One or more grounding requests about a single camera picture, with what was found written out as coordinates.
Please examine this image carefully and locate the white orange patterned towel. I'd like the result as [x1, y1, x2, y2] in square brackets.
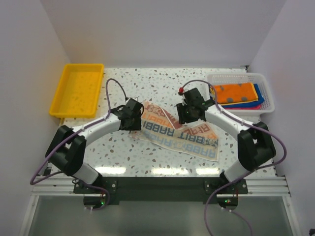
[128, 101, 219, 162]

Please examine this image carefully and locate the orange grey cat towel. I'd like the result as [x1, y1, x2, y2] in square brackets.
[209, 83, 258, 105]

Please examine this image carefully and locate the pink microfiber towel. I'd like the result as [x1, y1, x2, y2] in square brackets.
[223, 104, 261, 110]

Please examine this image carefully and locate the blue towel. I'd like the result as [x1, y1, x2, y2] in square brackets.
[221, 84, 264, 107]

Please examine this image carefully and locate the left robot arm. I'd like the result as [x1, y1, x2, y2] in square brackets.
[46, 98, 144, 193]

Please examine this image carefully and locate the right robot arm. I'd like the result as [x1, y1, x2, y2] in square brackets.
[176, 88, 276, 193]

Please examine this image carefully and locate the yellow plastic bin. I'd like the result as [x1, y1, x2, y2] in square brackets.
[49, 63, 104, 118]

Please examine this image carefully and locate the white perforated plastic basket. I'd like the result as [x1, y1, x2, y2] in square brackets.
[205, 72, 275, 116]

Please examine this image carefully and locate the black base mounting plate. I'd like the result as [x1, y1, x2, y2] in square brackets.
[73, 176, 248, 206]

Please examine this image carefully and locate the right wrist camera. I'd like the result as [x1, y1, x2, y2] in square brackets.
[178, 87, 187, 105]

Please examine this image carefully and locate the aluminium extrusion rail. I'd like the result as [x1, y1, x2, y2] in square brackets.
[32, 164, 291, 197]

